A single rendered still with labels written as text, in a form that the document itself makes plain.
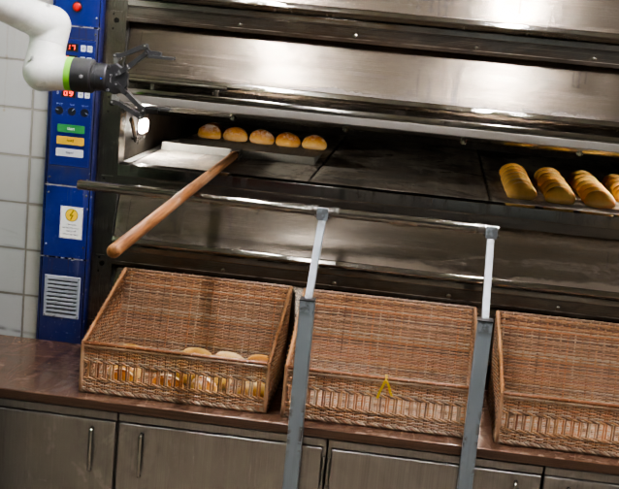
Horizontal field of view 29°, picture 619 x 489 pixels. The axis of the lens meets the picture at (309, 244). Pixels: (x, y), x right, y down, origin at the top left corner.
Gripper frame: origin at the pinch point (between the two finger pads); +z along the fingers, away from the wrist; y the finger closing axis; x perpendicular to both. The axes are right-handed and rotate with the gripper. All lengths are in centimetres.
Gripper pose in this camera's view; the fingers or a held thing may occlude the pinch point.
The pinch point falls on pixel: (168, 83)
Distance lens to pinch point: 331.7
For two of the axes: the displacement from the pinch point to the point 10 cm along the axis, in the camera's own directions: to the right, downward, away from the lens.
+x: -1.0, 1.8, -9.8
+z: 9.9, 1.1, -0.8
